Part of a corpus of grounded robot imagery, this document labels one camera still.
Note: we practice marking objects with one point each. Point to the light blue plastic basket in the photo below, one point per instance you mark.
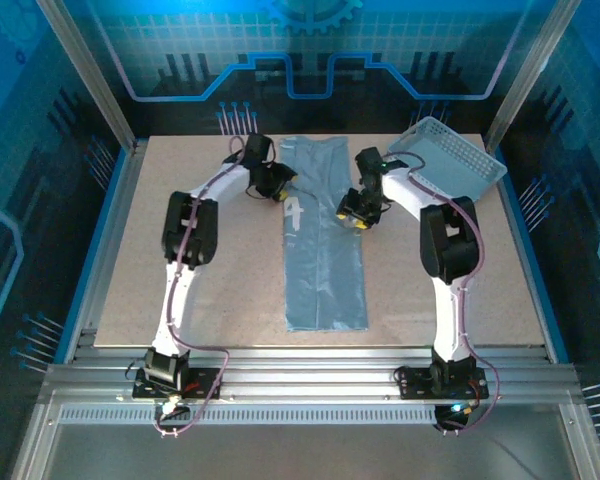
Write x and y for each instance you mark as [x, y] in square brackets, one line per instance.
[455, 155]

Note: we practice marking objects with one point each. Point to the grey lower shelf panel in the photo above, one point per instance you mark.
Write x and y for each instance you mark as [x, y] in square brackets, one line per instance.
[280, 455]

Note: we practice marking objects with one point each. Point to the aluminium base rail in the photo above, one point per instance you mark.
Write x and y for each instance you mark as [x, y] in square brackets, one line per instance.
[305, 375]

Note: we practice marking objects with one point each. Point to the small connector with light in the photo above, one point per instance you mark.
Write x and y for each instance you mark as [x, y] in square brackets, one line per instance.
[455, 412]
[169, 409]

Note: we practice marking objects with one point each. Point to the aluminium frame post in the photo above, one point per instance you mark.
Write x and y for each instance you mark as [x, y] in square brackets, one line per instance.
[90, 75]
[530, 75]

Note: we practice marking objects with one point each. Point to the blue table side strip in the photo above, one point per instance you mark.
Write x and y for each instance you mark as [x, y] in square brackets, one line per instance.
[109, 200]
[524, 235]

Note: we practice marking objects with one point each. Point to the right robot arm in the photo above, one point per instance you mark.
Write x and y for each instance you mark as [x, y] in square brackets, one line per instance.
[452, 320]

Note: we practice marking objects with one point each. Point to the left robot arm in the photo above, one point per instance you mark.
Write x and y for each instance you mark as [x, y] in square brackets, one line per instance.
[177, 300]

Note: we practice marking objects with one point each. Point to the grey-blue printed t-shirt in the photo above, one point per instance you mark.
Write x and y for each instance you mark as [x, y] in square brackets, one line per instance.
[325, 280]

